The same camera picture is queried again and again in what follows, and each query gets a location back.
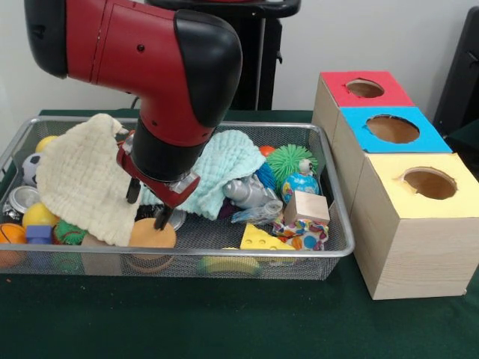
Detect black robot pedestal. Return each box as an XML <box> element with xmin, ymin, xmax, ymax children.
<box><xmin>225</xmin><ymin>0</ymin><xmax>304</xmax><ymax>111</ymax></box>

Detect blue spiky ball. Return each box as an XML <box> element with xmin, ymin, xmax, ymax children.
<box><xmin>256</xmin><ymin>163</ymin><xmax>278</xmax><ymax>189</ymax></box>

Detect clear mesh bin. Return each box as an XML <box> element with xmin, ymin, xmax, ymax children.
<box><xmin>0</xmin><ymin>114</ymin><xmax>356</xmax><ymax>280</ymax></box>

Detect plain wooden block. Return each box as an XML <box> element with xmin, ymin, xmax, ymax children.
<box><xmin>284</xmin><ymin>190</ymin><xmax>331</xmax><ymax>226</ymax></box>

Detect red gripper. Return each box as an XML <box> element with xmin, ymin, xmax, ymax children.
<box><xmin>116</xmin><ymin>142</ymin><xmax>201</xmax><ymax>231</ymax></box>

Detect wooden box with three holes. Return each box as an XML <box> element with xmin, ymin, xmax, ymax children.
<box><xmin>312</xmin><ymin>71</ymin><xmax>479</xmax><ymax>301</ymax></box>

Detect mint green muslin cloth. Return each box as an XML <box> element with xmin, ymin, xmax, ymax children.
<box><xmin>141</xmin><ymin>129</ymin><xmax>266</xmax><ymax>221</ymax></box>

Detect green spiky ball with eyes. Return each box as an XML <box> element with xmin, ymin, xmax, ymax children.
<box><xmin>266</xmin><ymin>144</ymin><xmax>320</xmax><ymax>188</ymax></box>

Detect blue globe ball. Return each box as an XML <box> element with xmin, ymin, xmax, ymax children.
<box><xmin>282</xmin><ymin>172</ymin><xmax>321</xmax><ymax>204</ymax></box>

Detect cream muslin cloth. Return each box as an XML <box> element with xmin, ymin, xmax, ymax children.
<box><xmin>34</xmin><ymin>113</ymin><xmax>143</xmax><ymax>246</ymax></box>

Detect dark green side table cloth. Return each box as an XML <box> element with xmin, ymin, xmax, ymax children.
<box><xmin>446</xmin><ymin>120</ymin><xmax>479</xmax><ymax>180</ymax></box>

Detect dark green tablecloth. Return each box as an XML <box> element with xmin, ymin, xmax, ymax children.
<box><xmin>0</xmin><ymin>109</ymin><xmax>479</xmax><ymax>359</ymax></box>

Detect yellow cheese wedge toy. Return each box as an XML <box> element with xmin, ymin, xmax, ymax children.
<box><xmin>239</xmin><ymin>223</ymin><xmax>296</xmax><ymax>251</ymax></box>

